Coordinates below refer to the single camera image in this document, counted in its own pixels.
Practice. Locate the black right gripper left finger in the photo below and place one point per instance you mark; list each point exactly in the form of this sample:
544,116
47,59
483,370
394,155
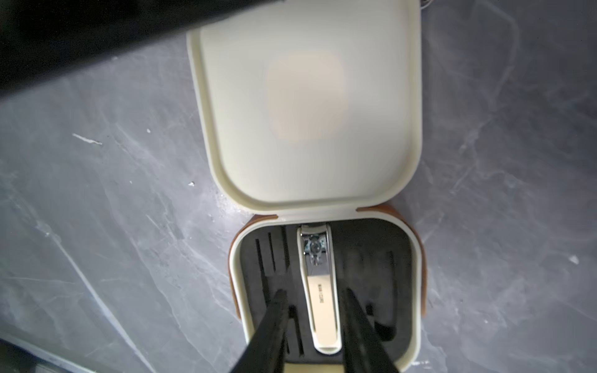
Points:
266,350

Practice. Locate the cream nail clipper case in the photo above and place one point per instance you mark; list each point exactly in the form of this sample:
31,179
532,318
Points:
311,112

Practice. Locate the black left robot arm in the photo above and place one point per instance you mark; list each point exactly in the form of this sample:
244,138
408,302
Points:
106,258

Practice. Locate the cream large nail clipper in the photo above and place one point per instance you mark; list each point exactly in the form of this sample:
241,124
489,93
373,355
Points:
318,274

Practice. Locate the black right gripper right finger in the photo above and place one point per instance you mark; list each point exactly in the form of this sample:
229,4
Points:
363,350

